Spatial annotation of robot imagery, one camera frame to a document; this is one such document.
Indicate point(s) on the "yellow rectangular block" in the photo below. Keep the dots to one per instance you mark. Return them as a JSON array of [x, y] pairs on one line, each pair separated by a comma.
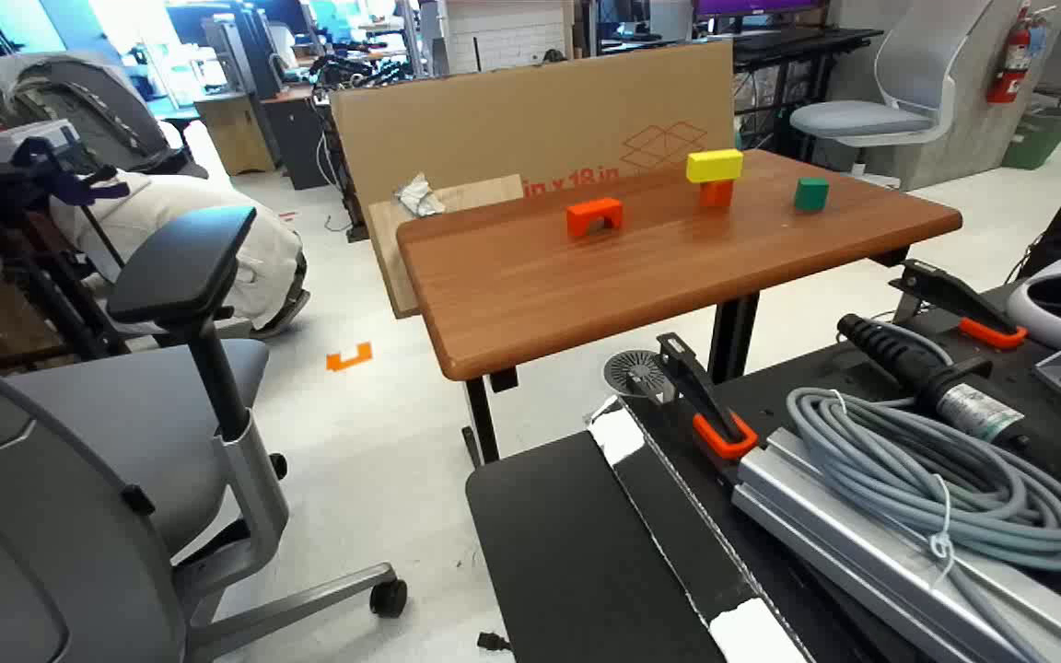
[[713, 166]]

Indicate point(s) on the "orange arch block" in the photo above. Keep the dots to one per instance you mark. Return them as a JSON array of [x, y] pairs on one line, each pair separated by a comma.
[[579, 216]]

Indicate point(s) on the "green cube block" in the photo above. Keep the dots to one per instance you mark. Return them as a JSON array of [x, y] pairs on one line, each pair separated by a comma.
[[811, 193]]

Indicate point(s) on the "brown wooden table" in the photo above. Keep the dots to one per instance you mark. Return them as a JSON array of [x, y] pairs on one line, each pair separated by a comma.
[[629, 277]]

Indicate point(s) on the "white crumpled paper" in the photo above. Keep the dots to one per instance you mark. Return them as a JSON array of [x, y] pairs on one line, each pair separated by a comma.
[[415, 198]]

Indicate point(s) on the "large cardboard box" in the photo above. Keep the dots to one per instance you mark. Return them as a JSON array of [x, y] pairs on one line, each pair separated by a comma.
[[496, 125]]

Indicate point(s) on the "black mounting table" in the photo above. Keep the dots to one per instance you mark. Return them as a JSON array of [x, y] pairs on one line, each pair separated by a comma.
[[579, 556]]

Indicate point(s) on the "beige bean bag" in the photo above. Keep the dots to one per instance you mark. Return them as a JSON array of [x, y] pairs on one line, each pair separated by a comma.
[[257, 252]]

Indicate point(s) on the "wooden side cabinet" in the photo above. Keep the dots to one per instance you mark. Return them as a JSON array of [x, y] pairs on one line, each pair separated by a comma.
[[232, 136]]

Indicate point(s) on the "aluminium extrusion bar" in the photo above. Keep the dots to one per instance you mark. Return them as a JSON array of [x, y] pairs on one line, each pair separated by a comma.
[[849, 538]]

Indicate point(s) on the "white office chair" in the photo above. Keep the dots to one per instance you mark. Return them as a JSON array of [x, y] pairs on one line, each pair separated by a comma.
[[900, 85]]

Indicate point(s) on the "gray office chair with armrest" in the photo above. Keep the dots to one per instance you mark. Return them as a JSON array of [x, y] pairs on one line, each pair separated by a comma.
[[90, 428]]

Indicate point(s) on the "gray mesh chair back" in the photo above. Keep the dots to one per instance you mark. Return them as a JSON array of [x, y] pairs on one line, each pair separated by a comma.
[[90, 106]]

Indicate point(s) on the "green bin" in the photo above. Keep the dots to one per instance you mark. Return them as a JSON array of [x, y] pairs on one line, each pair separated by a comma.
[[1033, 138]]

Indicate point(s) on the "red fire extinguisher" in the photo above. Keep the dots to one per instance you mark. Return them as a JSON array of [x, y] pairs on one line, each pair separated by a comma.
[[1011, 56]]

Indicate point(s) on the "orange bracket piece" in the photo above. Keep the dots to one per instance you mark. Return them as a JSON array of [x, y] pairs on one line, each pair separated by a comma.
[[347, 359]]

